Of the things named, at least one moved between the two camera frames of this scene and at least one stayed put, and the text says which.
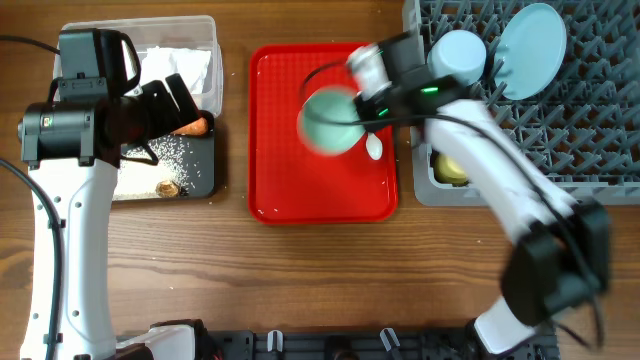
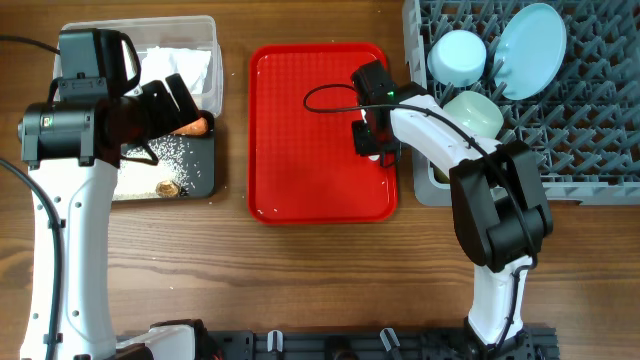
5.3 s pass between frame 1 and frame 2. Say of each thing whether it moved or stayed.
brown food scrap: stayed
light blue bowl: stayed
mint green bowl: moved
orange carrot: stayed
